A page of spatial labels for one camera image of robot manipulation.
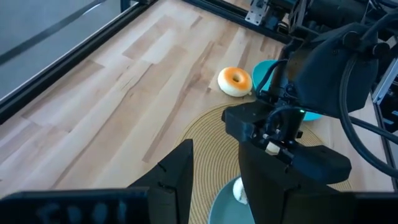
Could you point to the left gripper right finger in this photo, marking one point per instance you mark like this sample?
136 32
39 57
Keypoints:
264 193

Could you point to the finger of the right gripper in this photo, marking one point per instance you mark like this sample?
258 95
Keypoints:
323 168

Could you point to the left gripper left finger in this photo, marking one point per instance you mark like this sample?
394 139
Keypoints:
174 186

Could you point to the small white frosted donut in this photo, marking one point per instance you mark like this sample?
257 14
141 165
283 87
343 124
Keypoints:
237 189

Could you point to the large pink frosted donut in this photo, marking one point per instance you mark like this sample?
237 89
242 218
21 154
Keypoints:
225 84

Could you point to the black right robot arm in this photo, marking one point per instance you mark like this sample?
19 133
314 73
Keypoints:
335 68

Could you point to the grey-blue plate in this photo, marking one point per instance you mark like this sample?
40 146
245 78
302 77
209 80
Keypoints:
224 211

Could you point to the round woven straw placemat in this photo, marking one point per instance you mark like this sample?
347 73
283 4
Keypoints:
214 155

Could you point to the teal plate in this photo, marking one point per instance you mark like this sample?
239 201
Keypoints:
259 76

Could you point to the black aluminium table frame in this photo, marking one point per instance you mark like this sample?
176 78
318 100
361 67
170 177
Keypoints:
62 67

